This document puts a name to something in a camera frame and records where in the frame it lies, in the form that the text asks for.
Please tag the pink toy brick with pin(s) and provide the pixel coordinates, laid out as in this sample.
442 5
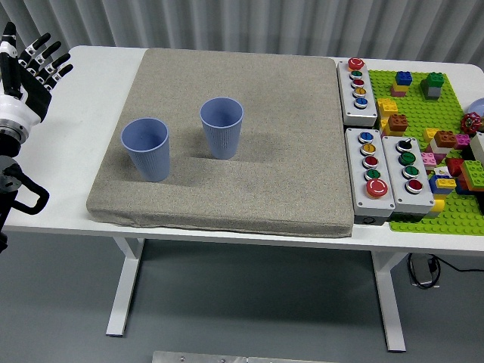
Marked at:
427 159
397 92

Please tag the brown toy brick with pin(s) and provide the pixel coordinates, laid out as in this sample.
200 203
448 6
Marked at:
445 138
398 123

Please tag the white box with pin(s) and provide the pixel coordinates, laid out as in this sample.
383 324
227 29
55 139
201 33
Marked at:
478 145

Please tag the pale blue bowl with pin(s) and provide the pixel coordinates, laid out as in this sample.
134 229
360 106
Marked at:
478 106

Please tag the grey five-button control box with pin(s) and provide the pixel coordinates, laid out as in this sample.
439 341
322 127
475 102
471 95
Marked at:
357 181
368 113

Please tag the magenta toy brick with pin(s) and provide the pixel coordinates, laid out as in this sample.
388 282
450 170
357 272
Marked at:
462 141

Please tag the grey control box black knob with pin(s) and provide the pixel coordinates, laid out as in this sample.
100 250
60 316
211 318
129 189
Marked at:
423 196

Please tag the small white printed brick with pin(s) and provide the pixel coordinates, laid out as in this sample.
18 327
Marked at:
440 174

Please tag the blue and yellow toy brick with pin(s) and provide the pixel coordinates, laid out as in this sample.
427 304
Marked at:
435 185

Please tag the white toy brick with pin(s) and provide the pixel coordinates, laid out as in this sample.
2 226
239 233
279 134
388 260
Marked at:
440 150

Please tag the grey-brown fabric mat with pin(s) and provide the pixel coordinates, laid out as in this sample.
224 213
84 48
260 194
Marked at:
264 151

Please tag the blue ribbed plastic cup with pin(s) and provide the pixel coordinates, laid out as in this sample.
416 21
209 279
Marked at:
223 140
149 155

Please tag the large green toy brick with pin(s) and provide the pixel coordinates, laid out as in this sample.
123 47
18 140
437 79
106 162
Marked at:
472 170

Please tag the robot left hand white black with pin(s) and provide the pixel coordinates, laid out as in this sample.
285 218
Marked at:
26 98

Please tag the white table leg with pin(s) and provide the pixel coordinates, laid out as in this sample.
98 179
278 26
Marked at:
389 302
125 287

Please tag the grey power adapter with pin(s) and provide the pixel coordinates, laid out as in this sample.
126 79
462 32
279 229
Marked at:
421 272

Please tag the grey pleated curtain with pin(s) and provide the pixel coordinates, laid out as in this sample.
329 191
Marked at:
264 22

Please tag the grey toy brick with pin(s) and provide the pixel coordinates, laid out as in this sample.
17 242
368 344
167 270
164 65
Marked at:
432 92

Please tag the green toy brick baseplate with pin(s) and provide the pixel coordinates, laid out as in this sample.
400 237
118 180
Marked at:
416 109

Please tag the red toy brick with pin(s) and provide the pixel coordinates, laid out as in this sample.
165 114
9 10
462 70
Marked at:
453 166

